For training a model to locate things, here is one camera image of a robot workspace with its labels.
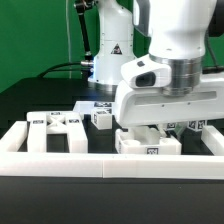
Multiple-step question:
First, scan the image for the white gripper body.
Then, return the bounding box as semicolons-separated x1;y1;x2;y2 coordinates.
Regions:
114;74;224;128

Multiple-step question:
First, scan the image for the white chair seat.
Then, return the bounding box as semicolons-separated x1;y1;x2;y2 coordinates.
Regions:
115;126;182;155

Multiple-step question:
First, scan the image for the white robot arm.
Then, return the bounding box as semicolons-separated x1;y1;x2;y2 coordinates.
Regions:
74;0;224;127

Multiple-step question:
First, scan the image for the white tagged cube left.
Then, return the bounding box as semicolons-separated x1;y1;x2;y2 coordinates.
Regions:
163;123;176;131

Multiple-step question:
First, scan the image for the white tagged cube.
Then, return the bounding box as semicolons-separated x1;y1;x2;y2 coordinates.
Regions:
187;120;207;132
163;123;176;131

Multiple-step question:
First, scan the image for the white tagged cube right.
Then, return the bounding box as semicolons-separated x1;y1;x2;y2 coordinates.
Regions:
187;120;207;132

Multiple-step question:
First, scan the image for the white U-shaped obstacle fence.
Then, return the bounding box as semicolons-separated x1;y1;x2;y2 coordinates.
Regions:
0;121;224;180

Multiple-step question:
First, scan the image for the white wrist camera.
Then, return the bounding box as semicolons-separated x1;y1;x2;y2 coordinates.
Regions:
121;59;171;89

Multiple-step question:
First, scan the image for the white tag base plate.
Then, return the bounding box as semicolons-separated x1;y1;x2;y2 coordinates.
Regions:
73;101;114;116

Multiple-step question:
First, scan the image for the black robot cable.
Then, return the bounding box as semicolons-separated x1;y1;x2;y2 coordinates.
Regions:
36;61;88;80

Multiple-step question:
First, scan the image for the white chair back frame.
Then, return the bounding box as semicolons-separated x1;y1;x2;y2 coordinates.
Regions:
27;111;88;153

